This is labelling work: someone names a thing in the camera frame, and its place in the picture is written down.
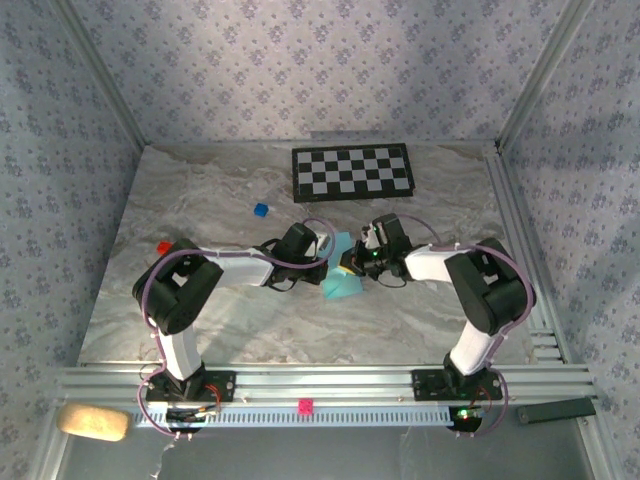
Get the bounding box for light blue cloth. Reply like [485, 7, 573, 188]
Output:
[321, 230, 370, 302]

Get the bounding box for black and white checkerboard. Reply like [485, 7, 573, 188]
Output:
[291, 143, 417, 204]

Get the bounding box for black controller board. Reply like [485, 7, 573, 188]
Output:
[164, 407, 207, 435]
[446, 405, 485, 434]

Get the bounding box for dark flat bar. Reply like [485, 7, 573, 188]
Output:
[516, 398, 598, 426]

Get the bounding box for tan sponge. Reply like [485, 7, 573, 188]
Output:
[55, 402, 132, 443]

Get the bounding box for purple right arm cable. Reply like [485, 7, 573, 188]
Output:
[397, 213, 537, 440]

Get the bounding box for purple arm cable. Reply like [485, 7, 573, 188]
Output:
[135, 217, 344, 441]
[397, 213, 537, 440]

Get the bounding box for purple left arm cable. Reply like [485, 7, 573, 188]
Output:
[135, 217, 344, 441]

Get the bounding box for slotted aluminium table rail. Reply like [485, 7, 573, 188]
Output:
[482, 152, 571, 365]

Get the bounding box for wide aluminium mounting rail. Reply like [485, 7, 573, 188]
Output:
[54, 363, 599, 404]

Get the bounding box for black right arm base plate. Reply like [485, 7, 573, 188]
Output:
[410, 368, 504, 402]

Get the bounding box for white slotted cable duct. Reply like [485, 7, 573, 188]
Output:
[132, 403, 454, 429]

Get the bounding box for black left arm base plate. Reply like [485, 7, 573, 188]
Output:
[144, 369, 237, 404]

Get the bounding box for aluminium frame post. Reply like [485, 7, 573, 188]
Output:
[496, 0, 599, 154]

